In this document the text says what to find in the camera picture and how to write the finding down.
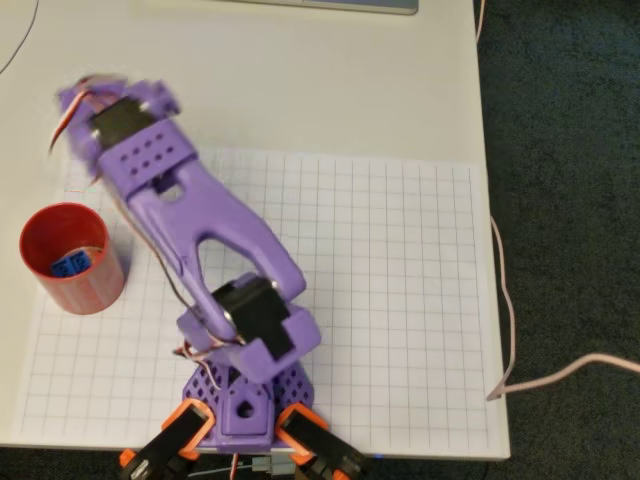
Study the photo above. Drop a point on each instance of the purple gripper with servo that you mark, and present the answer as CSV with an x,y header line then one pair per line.
x,y
75,150

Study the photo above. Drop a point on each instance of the blue toy brick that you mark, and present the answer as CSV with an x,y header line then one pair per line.
x,y
70,265

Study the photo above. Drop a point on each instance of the purple robot arm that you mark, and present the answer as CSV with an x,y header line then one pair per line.
x,y
220,215

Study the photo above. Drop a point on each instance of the red cup with white print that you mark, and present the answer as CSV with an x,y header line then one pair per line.
x,y
90,295

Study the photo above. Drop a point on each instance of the silver laptop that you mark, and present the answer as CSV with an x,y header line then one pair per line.
x,y
300,6

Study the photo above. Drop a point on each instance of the black clamp with orange pads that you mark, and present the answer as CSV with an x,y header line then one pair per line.
x,y
170,445
320,445

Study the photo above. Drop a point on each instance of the white grid paper sheet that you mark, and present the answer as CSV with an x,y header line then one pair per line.
x,y
400,300

